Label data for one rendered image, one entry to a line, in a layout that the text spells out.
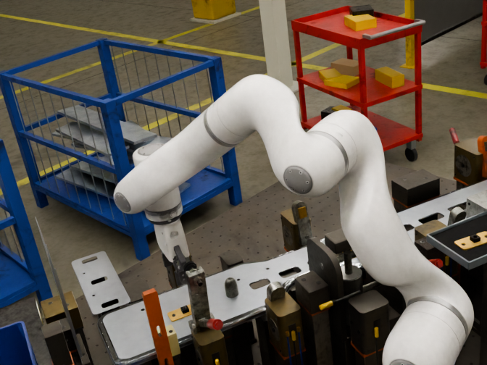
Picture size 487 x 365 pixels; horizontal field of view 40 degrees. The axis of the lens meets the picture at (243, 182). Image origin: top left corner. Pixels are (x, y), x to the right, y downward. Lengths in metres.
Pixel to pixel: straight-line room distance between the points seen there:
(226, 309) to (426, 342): 0.60
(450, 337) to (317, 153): 0.41
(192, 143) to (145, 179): 0.12
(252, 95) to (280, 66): 4.75
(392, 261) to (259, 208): 1.51
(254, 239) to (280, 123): 1.37
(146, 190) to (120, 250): 2.61
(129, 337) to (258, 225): 1.04
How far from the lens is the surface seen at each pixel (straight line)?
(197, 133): 1.26
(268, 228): 2.50
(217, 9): 8.90
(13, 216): 3.34
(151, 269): 2.39
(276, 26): 5.80
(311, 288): 1.46
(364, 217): 1.15
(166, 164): 1.32
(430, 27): 6.58
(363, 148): 1.17
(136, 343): 1.60
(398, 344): 1.20
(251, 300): 1.65
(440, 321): 1.24
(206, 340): 1.47
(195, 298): 1.43
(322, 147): 1.08
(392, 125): 4.56
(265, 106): 1.14
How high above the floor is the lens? 1.99
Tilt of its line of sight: 27 degrees down
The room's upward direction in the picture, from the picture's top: 8 degrees counter-clockwise
